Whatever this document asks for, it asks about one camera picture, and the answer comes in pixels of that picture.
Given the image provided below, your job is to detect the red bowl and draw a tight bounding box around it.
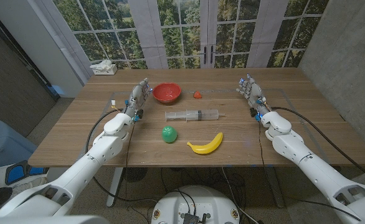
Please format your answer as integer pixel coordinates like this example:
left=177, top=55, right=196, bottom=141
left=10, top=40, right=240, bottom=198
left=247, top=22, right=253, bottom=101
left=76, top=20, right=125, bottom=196
left=152, top=82, right=183, bottom=104

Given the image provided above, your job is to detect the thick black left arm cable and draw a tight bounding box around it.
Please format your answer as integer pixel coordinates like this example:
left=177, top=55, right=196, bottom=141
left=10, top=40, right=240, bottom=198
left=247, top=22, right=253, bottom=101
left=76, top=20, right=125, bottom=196
left=84, top=108, right=158, bottom=203

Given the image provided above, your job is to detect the white table leg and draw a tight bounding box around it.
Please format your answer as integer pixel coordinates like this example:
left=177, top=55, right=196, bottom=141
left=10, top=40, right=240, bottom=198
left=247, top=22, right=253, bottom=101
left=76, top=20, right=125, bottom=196
left=106, top=167, right=124, bottom=208

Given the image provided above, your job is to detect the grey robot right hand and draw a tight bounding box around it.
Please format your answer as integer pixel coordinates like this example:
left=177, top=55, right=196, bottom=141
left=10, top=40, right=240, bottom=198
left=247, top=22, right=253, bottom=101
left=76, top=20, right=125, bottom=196
left=235, top=73, right=272, bottom=121

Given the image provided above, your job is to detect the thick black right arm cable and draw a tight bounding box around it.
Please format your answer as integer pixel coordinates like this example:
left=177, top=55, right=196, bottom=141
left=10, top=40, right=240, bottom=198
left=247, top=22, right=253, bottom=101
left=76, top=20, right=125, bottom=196
left=271, top=106, right=365, bottom=187

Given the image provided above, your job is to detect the green toy apple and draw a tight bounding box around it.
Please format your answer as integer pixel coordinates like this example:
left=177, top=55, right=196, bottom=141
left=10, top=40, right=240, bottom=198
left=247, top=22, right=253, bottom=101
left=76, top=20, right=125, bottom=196
left=161, top=125, right=178, bottom=144

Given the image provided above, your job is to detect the crumpled white tissue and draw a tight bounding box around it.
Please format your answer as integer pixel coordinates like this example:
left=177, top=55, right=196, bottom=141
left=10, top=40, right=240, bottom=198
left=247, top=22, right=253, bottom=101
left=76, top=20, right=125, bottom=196
left=89, top=59, right=113, bottom=71

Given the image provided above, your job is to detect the blue grey storage bin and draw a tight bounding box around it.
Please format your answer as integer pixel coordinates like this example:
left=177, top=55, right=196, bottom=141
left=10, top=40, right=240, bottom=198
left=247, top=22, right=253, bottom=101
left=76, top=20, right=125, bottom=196
left=0, top=119, right=39, bottom=171

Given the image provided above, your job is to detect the white power strip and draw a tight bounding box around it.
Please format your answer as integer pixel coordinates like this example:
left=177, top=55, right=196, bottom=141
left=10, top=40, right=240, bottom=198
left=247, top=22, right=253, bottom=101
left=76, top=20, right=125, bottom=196
left=92, top=64, right=118, bottom=76

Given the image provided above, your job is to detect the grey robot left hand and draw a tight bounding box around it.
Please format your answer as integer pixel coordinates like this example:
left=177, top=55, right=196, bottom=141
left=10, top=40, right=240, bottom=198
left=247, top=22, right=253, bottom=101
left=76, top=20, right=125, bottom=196
left=122, top=77, right=154, bottom=123

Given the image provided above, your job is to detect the white base with blue pads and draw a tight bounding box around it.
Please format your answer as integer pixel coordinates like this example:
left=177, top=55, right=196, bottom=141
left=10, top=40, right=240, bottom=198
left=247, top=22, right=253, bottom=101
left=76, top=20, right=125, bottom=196
left=4, top=160, right=49, bottom=186

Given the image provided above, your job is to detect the grey white sneaker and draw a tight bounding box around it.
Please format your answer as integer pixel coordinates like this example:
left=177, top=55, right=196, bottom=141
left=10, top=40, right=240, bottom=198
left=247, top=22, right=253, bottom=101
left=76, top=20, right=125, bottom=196
left=9, top=176, right=48, bottom=197

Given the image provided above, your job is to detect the printed window forest backdrop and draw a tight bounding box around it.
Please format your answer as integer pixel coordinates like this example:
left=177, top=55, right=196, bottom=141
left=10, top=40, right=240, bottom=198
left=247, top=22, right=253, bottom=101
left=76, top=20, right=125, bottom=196
left=52, top=0, right=329, bottom=70

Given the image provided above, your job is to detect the black round fan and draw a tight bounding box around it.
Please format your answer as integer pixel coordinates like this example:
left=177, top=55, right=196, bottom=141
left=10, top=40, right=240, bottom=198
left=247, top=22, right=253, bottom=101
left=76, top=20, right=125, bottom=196
left=122, top=167, right=148, bottom=183

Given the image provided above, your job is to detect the yellow toy banana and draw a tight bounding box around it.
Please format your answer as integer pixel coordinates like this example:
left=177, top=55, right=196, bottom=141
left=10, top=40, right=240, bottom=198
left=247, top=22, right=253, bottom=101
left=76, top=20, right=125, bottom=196
left=186, top=132, right=224, bottom=155

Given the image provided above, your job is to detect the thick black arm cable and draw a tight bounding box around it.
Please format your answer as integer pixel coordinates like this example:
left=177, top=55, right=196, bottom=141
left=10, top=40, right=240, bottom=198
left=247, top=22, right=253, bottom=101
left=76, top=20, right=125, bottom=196
left=271, top=106, right=365, bottom=187
left=84, top=108, right=158, bottom=203

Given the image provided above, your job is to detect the grey table leg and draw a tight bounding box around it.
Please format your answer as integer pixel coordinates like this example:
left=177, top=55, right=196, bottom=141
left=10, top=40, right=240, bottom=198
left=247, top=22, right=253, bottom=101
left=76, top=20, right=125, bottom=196
left=265, top=166, right=286, bottom=208

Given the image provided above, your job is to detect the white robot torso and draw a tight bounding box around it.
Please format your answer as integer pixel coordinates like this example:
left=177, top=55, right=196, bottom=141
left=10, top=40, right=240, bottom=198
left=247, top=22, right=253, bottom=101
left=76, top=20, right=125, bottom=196
left=150, top=185, right=240, bottom=224

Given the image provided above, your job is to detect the large clear plastic syringe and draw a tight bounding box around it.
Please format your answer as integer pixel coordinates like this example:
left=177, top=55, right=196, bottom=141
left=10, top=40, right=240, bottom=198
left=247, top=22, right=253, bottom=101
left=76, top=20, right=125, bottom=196
left=164, top=109, right=226, bottom=123

